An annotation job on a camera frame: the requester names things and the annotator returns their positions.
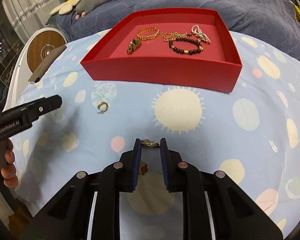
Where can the blue planet print tablecloth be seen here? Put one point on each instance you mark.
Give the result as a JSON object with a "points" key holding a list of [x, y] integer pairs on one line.
{"points": [[252, 133]]}

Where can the gold hoop earring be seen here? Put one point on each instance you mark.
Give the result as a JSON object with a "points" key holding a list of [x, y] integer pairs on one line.
{"points": [[150, 144], [102, 107]]}

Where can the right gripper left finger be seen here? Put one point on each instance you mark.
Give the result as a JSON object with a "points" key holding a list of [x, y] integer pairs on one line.
{"points": [[88, 205]]}

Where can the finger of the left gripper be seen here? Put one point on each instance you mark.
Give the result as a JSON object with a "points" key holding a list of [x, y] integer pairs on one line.
{"points": [[29, 112]]}

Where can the white sheer curtain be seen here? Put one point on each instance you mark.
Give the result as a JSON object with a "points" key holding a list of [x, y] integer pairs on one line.
{"points": [[28, 16]]}

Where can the blue-grey sofa blanket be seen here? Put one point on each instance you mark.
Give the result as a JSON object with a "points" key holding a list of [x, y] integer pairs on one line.
{"points": [[271, 21]]}

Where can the red jewelry tray box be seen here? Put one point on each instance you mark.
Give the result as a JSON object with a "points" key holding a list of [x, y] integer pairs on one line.
{"points": [[193, 49]]}

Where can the person's left hand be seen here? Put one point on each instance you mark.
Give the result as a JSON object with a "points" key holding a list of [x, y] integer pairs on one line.
{"points": [[8, 171]]}

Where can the gold chain bangle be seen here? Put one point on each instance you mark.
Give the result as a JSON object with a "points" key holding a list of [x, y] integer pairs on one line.
{"points": [[146, 34]]}

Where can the grey plush toy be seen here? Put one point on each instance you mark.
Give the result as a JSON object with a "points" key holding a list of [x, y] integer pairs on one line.
{"points": [[86, 6]]}

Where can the amber gold pendant brooch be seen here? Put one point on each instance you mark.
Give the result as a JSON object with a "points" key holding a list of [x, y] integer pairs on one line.
{"points": [[133, 46]]}

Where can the round wooden white device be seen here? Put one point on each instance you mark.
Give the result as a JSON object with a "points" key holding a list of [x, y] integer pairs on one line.
{"points": [[39, 45]]}

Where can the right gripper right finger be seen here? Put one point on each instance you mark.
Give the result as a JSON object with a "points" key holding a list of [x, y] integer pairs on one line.
{"points": [[214, 206]]}

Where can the flower shaped cushion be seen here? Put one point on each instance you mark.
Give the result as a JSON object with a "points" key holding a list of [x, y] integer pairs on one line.
{"points": [[64, 8]]}

